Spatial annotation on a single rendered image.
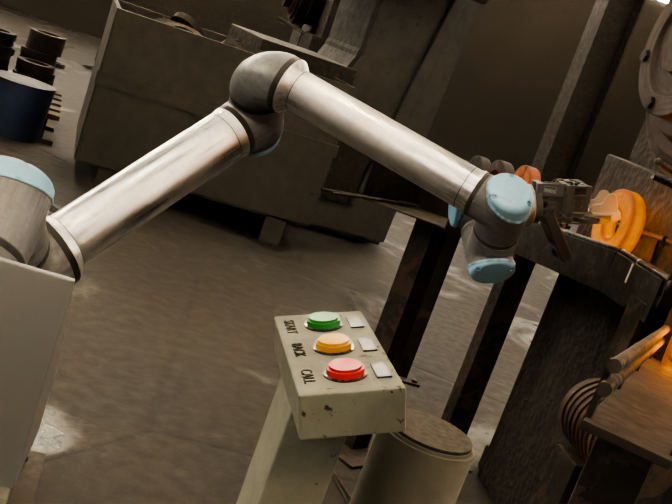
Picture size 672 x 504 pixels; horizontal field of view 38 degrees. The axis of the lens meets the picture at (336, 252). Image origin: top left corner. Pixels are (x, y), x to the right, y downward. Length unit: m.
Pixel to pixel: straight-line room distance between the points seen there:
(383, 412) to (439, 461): 0.18
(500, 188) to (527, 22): 10.68
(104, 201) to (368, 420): 1.01
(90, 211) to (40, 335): 0.43
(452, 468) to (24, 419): 0.69
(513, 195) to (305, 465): 0.86
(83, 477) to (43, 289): 0.56
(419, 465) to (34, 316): 0.64
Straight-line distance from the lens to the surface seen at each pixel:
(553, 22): 12.58
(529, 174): 2.58
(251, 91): 1.98
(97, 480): 1.95
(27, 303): 1.50
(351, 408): 1.00
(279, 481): 1.10
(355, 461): 2.37
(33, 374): 1.54
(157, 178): 1.94
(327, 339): 1.09
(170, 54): 4.02
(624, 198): 2.13
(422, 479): 1.17
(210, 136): 2.00
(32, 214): 1.70
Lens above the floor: 0.92
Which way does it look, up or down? 12 degrees down
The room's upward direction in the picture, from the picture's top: 20 degrees clockwise
